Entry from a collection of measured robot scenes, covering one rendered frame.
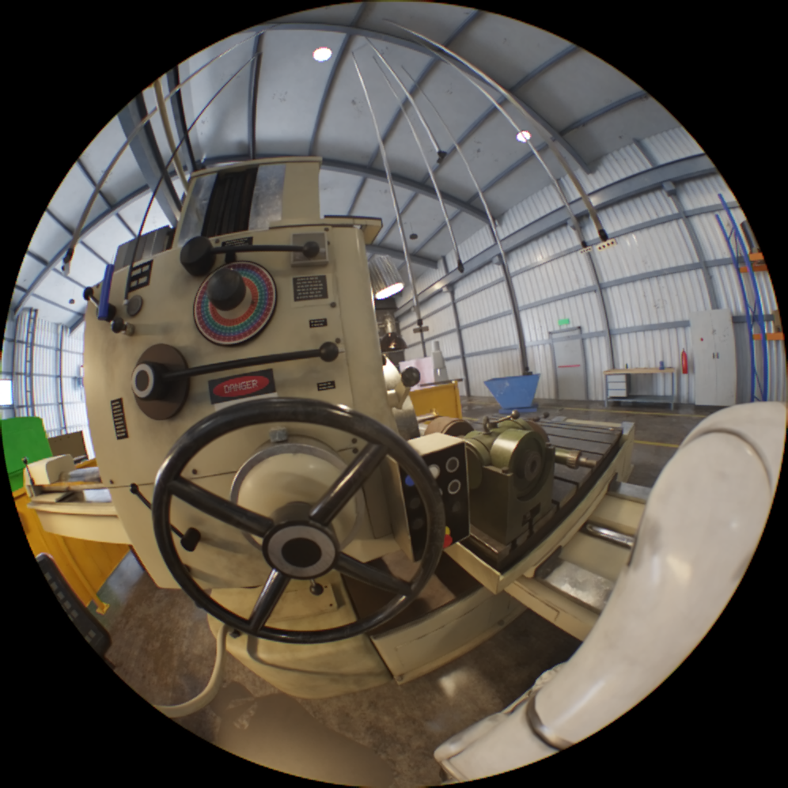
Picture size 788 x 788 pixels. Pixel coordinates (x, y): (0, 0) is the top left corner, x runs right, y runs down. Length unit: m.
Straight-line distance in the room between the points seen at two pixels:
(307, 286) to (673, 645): 0.61
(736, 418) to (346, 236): 0.64
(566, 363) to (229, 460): 8.00
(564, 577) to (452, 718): 0.91
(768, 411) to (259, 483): 0.51
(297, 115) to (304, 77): 1.26
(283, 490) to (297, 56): 7.25
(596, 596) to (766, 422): 0.85
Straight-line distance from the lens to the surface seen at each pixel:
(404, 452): 0.25
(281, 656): 1.11
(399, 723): 1.52
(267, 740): 1.71
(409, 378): 0.46
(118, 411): 0.63
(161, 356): 0.53
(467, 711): 1.51
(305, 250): 0.48
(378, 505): 0.55
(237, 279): 0.42
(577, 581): 1.00
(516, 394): 6.61
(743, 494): 0.16
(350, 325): 0.49
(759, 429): 0.19
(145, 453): 0.59
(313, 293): 0.49
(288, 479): 0.36
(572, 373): 7.98
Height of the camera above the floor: 1.50
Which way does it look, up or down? 5 degrees down
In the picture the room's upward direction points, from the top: 9 degrees counter-clockwise
